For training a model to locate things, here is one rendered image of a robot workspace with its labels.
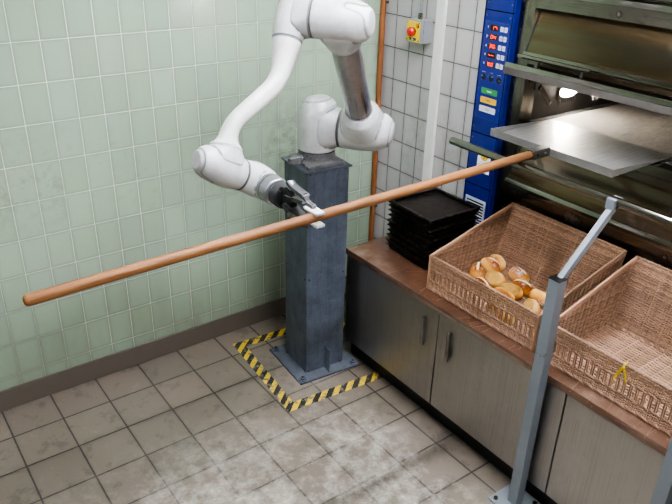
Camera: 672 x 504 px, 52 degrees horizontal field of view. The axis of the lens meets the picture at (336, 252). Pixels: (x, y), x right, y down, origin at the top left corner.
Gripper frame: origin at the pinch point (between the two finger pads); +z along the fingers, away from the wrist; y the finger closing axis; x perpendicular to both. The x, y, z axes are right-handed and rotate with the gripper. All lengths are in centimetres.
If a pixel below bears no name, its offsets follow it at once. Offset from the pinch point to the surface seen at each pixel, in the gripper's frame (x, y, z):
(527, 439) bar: -63, 84, 40
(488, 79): -118, -15, -49
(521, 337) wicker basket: -73, 56, 23
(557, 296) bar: -63, 27, 41
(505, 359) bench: -68, 64, 22
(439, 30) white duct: -119, -30, -82
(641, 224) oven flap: -121, 21, 30
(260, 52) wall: -51, -20, -121
